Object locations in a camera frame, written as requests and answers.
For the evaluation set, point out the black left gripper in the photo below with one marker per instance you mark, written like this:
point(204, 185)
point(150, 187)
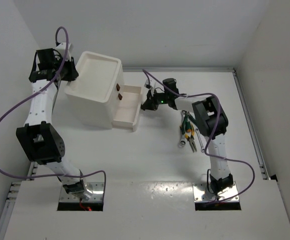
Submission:
point(73, 74)

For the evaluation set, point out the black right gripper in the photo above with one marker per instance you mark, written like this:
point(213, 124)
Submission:
point(148, 103)

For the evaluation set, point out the white bottom drawer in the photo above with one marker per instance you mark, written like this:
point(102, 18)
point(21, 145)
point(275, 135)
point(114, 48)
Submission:
point(128, 112)

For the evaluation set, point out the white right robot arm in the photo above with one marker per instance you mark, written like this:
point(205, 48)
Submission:
point(202, 115)

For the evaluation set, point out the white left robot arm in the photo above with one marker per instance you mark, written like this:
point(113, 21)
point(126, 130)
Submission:
point(38, 138)

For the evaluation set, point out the white drawer cabinet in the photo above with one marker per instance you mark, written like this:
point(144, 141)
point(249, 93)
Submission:
point(93, 98)

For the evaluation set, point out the silver ratchet wrench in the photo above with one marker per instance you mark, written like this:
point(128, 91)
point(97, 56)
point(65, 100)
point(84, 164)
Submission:
point(183, 128)

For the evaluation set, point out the green yellow long-nose pliers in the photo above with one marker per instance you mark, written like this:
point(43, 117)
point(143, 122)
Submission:
point(189, 135)

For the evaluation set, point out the silver combination wrench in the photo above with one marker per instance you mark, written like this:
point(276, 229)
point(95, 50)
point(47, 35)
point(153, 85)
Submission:
point(202, 147)

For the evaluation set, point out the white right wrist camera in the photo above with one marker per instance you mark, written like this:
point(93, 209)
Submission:
point(150, 85)

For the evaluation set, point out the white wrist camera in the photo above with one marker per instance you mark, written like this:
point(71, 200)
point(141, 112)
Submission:
point(65, 50)
point(150, 85)

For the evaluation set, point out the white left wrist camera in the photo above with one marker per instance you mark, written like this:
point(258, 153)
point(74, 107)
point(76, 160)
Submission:
point(65, 50)

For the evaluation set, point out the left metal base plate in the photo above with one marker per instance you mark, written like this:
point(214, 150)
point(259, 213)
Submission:
point(93, 194)

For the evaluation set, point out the metal base plate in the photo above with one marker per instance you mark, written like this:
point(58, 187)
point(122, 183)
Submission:
point(202, 195)
point(93, 194)

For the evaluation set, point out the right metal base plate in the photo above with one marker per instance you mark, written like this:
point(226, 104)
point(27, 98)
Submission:
point(202, 195)

